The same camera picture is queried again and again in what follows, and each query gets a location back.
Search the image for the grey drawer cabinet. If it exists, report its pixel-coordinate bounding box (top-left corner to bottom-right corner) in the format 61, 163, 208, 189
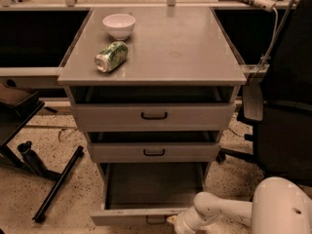
58, 6, 246, 215

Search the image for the black office chair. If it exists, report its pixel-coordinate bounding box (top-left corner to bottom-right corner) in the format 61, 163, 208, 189
217, 0, 312, 185

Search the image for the white ceramic bowl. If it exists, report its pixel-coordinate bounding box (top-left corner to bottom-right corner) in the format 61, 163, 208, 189
102, 14, 136, 40

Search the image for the black stand with base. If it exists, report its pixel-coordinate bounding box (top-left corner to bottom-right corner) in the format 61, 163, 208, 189
0, 101, 84, 223

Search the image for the green soda can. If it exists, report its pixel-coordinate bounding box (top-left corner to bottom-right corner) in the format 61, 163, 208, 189
94, 41, 128, 73

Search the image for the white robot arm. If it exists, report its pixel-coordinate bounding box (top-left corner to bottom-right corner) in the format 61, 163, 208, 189
167, 176, 312, 234

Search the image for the white power cable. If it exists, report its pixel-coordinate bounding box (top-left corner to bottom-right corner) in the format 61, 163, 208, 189
249, 7, 281, 83

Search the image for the grey drawer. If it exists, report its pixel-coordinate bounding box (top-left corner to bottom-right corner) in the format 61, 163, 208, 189
71, 103, 235, 132
88, 142, 219, 163
91, 163, 203, 226

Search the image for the long workbench frame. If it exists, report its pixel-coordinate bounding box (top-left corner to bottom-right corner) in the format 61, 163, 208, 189
0, 0, 303, 90

